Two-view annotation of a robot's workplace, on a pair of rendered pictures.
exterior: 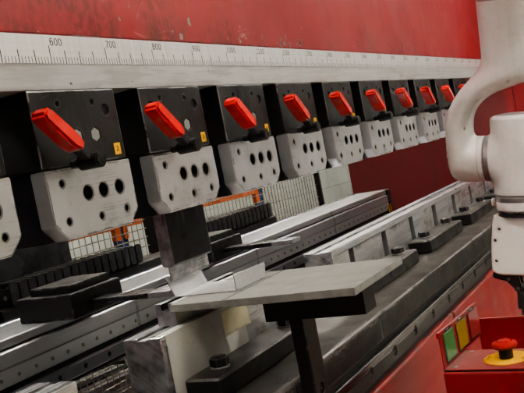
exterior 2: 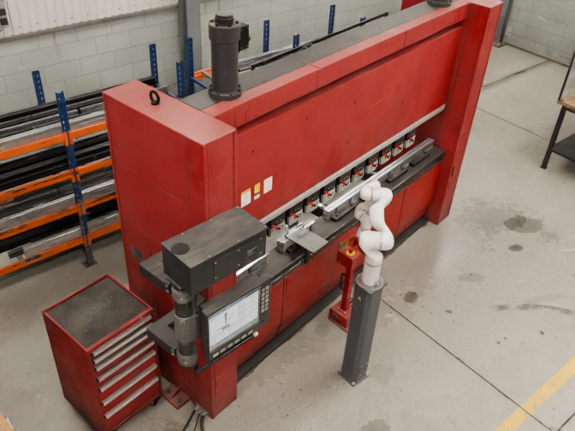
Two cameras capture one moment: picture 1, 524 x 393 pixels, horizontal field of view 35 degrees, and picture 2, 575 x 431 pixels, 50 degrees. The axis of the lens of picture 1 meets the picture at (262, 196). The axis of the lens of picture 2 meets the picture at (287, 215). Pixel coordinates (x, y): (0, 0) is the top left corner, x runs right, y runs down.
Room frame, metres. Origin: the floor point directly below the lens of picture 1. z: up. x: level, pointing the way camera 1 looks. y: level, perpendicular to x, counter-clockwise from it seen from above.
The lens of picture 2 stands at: (-2.49, -0.52, 3.89)
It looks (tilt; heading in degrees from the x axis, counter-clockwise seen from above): 37 degrees down; 11
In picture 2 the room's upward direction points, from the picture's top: 4 degrees clockwise
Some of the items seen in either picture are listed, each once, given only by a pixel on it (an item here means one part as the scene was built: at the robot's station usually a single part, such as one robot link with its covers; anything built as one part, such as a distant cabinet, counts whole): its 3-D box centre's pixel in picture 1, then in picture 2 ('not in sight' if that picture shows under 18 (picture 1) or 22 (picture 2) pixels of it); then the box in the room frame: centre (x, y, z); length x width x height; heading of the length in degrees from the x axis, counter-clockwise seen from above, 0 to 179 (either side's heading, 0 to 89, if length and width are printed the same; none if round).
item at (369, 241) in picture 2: not in sight; (370, 247); (0.75, -0.49, 1.30); 0.19 x 0.12 x 0.24; 99
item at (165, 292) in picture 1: (107, 292); not in sight; (1.24, 0.26, 1.01); 0.26 x 0.12 x 0.05; 62
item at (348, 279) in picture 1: (288, 284); (307, 239); (1.09, -0.01, 1.00); 0.26 x 0.18 x 0.01; 62
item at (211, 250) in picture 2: not in sight; (216, 295); (-0.18, 0.28, 1.53); 0.51 x 0.25 x 0.85; 146
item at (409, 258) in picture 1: (384, 270); (344, 211); (1.67, -0.22, 0.89); 0.30 x 0.05 x 0.03; 152
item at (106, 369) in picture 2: not in sight; (108, 362); (0.00, 1.13, 0.50); 0.50 x 0.50 x 1.00; 62
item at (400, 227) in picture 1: (439, 210); (382, 175); (2.27, -0.48, 0.92); 1.67 x 0.06 x 0.10; 152
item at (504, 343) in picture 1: (505, 350); not in sight; (1.29, -0.33, 0.79); 0.04 x 0.04 x 0.04
